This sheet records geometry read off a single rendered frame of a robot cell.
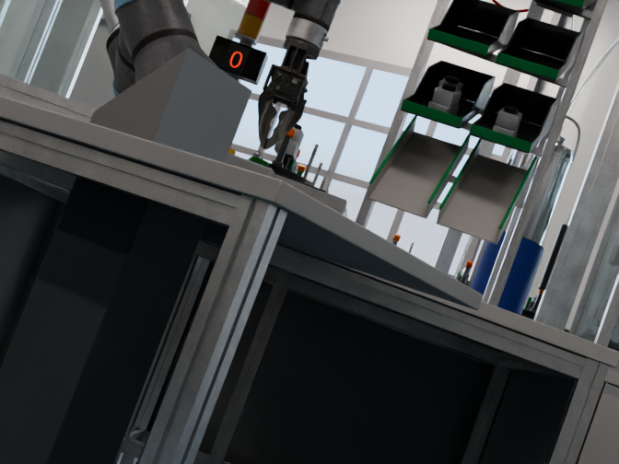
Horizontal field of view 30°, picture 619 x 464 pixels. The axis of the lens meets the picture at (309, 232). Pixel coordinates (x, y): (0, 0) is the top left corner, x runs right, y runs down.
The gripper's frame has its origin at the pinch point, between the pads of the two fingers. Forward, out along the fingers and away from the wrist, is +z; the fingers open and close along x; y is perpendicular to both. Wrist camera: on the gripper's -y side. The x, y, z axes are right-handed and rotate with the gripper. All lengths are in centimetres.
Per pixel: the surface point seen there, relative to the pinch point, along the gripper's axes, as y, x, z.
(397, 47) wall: -378, -7, -123
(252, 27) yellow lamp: -30.9, -16.7, -27.9
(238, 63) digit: -30.6, -16.8, -18.8
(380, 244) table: 58, 29, 16
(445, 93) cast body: -12.7, 29.1, -24.2
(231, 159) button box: 3.5, -4.7, 5.7
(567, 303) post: -128, 84, -3
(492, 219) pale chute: -15.8, 47.1, -3.4
